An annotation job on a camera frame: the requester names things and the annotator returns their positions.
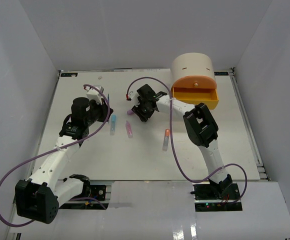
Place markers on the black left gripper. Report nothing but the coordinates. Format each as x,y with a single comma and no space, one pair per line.
103,108

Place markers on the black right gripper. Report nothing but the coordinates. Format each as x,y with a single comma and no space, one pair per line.
144,117

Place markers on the orange highlighter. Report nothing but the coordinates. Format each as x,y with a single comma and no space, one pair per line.
166,140

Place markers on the yellow drawer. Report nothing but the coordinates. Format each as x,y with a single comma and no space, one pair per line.
196,96

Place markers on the orange top drawer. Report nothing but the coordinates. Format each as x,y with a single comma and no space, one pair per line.
195,82

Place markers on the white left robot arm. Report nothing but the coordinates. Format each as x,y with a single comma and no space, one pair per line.
39,197

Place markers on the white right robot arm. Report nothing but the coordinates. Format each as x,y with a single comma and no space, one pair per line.
201,128

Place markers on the blue highlighter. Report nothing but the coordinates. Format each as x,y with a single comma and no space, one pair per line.
113,124

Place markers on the pink highlighter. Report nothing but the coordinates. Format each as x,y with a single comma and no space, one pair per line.
128,129

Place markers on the round beige drawer cabinet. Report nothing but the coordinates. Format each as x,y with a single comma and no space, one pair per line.
192,64

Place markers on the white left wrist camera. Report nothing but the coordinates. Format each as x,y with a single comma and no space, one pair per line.
93,94

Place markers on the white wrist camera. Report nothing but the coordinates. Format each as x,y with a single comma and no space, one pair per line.
132,97
93,94

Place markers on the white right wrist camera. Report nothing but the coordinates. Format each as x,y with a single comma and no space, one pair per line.
132,97

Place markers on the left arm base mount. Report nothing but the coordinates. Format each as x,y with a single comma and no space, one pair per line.
97,199

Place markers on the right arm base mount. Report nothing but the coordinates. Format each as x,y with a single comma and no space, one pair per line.
207,199

